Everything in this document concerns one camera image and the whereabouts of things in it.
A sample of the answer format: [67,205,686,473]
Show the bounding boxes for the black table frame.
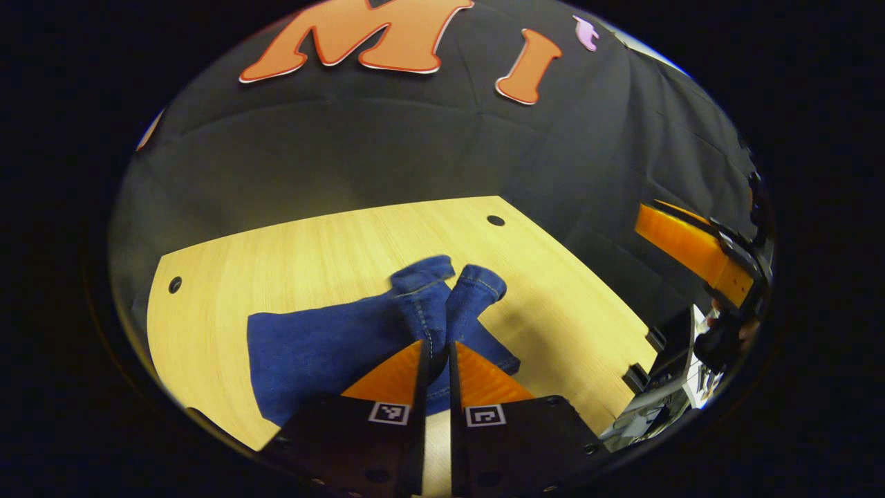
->
[621,304,696,396]

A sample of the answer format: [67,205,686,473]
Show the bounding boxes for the grey metal equipment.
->
[600,360,723,454]

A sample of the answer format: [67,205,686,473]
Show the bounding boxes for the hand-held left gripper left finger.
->
[266,339,431,498]

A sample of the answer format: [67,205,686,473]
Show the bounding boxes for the black backdrop cloth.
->
[109,0,765,329]

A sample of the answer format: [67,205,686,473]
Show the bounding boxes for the blue denim jeans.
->
[246,254,521,427]

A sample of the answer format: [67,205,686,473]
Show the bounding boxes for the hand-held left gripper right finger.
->
[447,340,611,498]

